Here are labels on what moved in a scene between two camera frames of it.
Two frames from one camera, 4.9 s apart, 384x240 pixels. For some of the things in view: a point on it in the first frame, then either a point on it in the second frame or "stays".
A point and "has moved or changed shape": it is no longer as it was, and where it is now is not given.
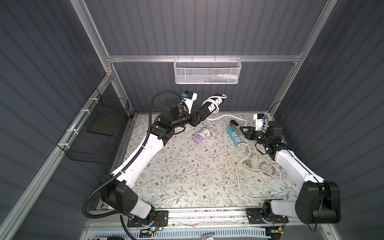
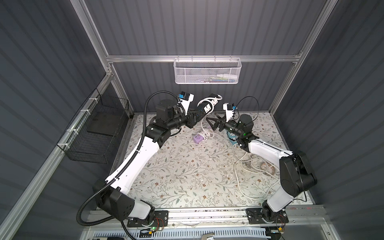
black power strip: x=211 y=106 stays
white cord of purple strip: x=205 y=133 stays
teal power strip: x=233 y=135 stays
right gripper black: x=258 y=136 to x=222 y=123
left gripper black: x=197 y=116 stays
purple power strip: x=198 y=138 stays
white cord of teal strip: x=263 y=172 to x=240 y=188
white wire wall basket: x=207 y=70 stays
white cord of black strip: x=223 y=96 has moved or changed shape
